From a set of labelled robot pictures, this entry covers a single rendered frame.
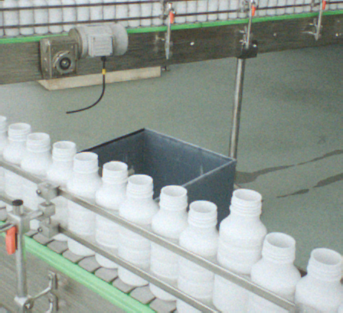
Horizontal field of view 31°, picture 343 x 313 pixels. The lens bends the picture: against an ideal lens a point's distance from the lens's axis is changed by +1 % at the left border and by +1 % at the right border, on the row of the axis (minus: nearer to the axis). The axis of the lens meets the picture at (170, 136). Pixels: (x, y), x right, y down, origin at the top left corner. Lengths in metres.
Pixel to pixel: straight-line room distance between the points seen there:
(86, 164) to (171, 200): 0.17
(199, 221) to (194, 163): 0.79
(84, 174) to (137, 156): 0.75
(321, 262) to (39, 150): 0.50
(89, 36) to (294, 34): 1.22
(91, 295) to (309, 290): 0.37
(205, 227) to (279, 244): 0.10
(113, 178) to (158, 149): 0.75
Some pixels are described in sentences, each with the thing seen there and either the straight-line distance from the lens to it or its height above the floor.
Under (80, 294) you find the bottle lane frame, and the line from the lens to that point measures 1.00.
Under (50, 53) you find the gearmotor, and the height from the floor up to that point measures 0.96.
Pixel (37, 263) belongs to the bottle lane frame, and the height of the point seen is 0.97.
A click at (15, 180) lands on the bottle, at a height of 1.07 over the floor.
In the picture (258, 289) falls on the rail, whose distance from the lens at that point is 0.77.
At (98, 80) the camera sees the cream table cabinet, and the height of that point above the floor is 0.03.
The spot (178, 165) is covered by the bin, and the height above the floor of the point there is 0.88.
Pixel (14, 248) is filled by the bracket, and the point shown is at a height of 1.04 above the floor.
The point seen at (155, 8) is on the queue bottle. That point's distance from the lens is 2.75.
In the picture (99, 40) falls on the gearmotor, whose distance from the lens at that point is 2.42.
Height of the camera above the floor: 1.55
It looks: 22 degrees down
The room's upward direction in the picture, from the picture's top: 3 degrees clockwise
